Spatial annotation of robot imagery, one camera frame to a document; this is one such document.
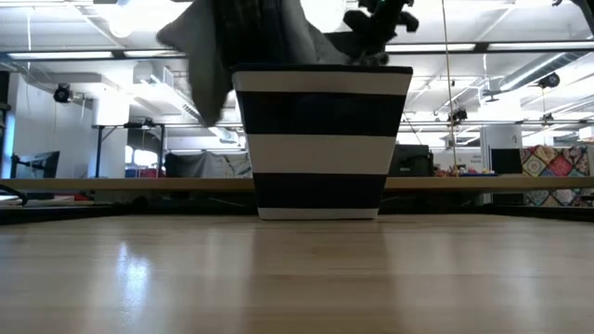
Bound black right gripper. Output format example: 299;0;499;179
342;0;420;67

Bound grey garment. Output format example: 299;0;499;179
156;0;350;127

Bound navy white striped laundry bin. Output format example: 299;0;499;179
231;63;414;221

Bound black equipment case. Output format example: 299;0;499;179
388;144;435;178

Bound black computer monitor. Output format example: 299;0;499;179
490;148;523;175
9;150;61;180

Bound grey covered furniture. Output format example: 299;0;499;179
163;150;252;179

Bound colourful patchwork quilt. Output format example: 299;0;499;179
519;144;594;208

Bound black-legged background table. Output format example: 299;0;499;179
91;121;167;179

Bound thin hanging cord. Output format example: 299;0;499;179
440;0;459;177

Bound black ceiling light rail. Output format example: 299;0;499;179
0;40;594;60

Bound grey ceiling duct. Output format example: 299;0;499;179
498;50;587;93

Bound black cable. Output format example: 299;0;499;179
0;184;30;208

